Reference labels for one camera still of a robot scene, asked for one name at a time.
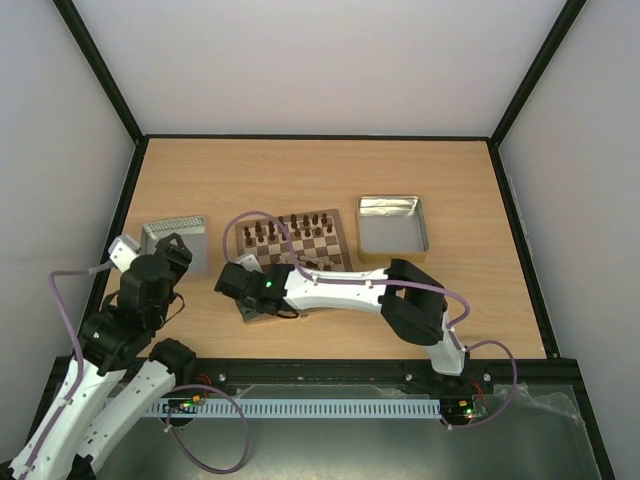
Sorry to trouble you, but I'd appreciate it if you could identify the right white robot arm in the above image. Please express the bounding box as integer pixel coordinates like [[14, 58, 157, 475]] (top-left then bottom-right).
[[214, 259, 471, 392]]

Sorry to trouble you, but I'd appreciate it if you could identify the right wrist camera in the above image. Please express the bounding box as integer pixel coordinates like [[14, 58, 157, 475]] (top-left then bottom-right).
[[234, 253, 261, 271]]

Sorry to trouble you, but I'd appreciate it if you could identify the wooden chess board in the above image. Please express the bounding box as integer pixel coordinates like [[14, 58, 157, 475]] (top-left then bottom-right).
[[232, 209, 352, 272]]

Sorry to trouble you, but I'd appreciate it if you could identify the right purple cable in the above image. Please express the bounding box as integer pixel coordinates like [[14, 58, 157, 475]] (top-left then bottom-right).
[[222, 210, 519, 432]]

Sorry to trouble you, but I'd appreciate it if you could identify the pile of white pieces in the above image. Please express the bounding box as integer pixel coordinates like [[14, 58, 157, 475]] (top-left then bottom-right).
[[277, 253, 336, 271]]

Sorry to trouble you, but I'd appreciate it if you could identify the silver metal tin lid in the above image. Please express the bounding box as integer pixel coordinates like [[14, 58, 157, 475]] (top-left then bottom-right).
[[140, 216, 208, 276]]

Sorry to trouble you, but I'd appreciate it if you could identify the black mounting rail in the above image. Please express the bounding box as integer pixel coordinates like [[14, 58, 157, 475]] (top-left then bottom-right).
[[191, 358, 586, 396]]

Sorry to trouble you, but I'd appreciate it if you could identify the light blue cable duct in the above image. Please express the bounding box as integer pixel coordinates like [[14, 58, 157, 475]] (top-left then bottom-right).
[[143, 398, 441, 420]]

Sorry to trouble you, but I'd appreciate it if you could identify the yellow metal tin box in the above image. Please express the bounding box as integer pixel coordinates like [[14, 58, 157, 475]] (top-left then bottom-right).
[[355, 195, 430, 264]]

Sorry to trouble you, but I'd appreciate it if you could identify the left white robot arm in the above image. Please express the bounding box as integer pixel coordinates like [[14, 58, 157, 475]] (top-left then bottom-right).
[[8, 233, 196, 479]]

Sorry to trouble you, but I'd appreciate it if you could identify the dark chess pieces row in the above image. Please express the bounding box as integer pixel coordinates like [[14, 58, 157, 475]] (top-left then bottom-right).
[[236, 211, 339, 248]]

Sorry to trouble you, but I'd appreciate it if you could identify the black enclosure frame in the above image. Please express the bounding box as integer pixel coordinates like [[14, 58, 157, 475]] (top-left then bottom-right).
[[52, 0, 614, 479]]

